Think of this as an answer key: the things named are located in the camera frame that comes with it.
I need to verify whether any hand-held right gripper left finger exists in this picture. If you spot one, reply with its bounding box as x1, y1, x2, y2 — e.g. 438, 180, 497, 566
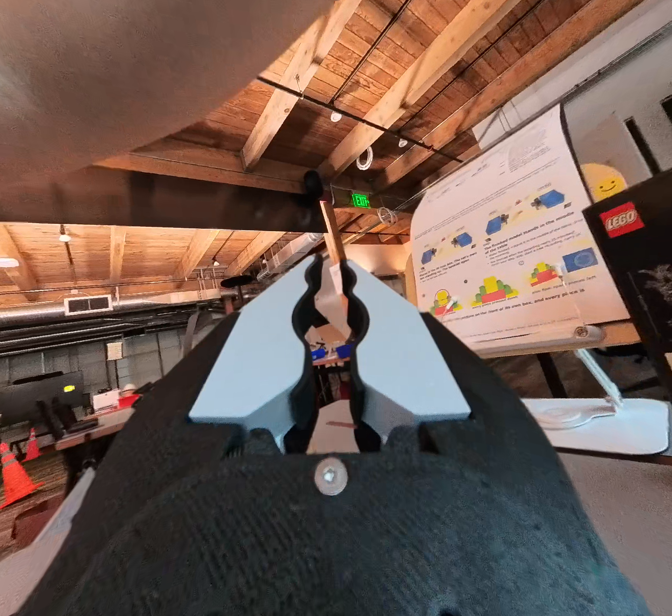
188, 253, 322, 454

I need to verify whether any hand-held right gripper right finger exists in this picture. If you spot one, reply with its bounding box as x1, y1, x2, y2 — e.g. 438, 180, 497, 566
340, 260, 472, 452

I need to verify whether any printed instruction sheet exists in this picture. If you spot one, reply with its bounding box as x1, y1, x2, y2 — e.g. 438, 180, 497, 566
409, 104, 631, 350

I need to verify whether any white air vent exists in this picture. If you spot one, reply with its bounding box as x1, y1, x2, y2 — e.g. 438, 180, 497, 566
64, 294, 112, 316

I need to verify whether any instruction sheet on white stand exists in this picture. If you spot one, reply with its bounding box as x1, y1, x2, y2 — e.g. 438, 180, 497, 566
403, 162, 672, 455

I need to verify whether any black monitor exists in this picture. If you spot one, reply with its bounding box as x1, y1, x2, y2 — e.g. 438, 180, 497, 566
0, 371, 85, 415

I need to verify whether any black toy set box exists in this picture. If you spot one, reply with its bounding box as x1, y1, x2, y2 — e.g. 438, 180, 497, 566
583, 170, 672, 387

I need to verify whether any yellow smiley sticker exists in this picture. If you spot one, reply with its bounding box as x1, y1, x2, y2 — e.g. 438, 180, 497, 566
580, 162, 628, 203

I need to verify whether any metal air duct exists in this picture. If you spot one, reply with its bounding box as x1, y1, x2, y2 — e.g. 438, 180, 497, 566
0, 288, 232, 328

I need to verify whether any wooden post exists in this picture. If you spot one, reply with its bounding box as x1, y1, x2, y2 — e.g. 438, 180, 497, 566
319, 200, 363, 344

